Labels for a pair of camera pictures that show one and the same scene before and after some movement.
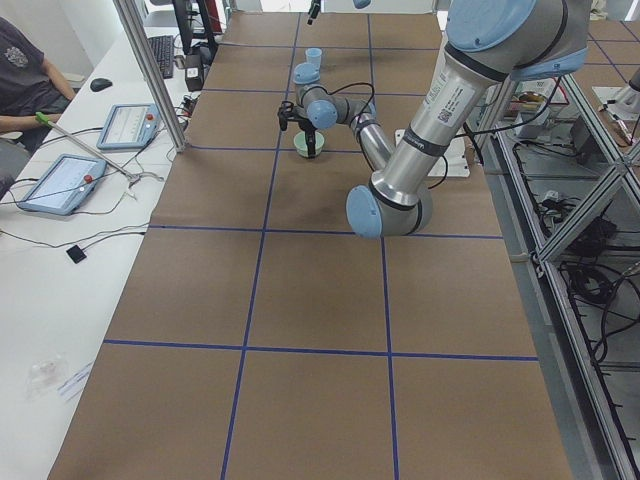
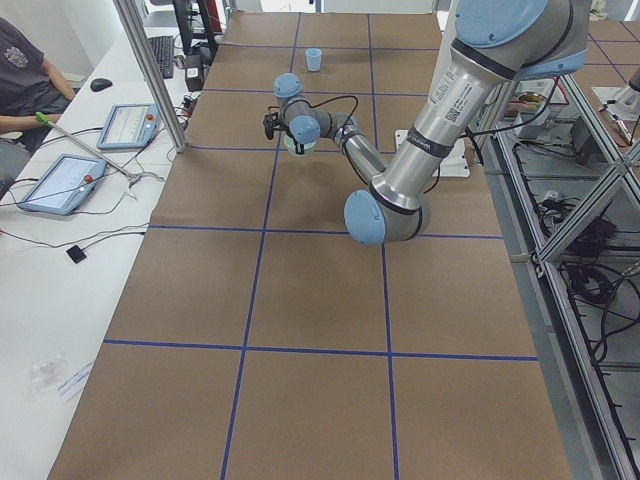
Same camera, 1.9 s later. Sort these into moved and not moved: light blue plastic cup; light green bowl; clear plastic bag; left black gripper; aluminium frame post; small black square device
Moved: left black gripper; light green bowl
Not moved: aluminium frame post; small black square device; clear plastic bag; light blue plastic cup
